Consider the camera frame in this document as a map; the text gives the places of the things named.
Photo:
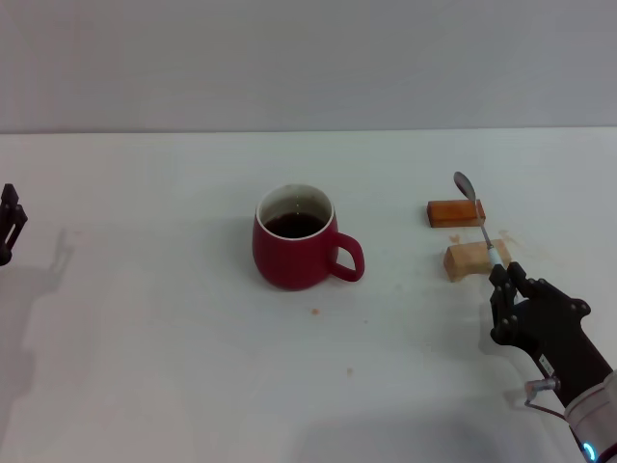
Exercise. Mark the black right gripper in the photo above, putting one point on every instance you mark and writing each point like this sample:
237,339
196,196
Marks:
554,342

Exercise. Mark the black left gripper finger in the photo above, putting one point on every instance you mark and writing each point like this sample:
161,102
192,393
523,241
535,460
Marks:
10,226

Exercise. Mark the red ceramic mug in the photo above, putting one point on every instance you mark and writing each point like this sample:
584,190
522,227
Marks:
294,263

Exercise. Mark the light wooden arch block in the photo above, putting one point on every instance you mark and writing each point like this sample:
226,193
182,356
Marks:
465,260

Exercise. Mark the orange-brown wooden block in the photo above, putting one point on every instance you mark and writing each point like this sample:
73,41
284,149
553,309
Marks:
448,214

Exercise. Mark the dark coffee liquid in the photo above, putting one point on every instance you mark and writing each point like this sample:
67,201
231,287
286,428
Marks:
294,226

